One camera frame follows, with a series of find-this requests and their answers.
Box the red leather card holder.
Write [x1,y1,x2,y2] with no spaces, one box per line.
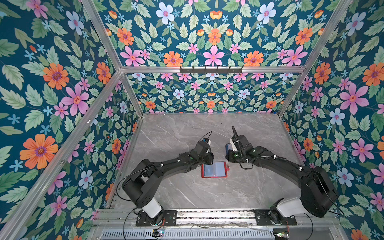
[201,162,229,178]

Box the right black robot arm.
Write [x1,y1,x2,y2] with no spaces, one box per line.
[226,144,339,225]

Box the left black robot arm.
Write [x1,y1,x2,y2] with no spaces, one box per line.
[121,151,215,220]

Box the white vent grille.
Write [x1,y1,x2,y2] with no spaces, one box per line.
[101,229,275,240]

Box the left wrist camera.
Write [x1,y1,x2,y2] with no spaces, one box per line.
[195,138,211,155]

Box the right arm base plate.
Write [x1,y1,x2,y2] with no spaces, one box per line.
[252,209,297,226]

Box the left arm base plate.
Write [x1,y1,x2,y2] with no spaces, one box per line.
[136,210,178,227]

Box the metal hook rail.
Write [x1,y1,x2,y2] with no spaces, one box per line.
[179,66,243,75]

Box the aluminium front rail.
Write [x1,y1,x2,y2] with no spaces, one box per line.
[93,209,342,230]

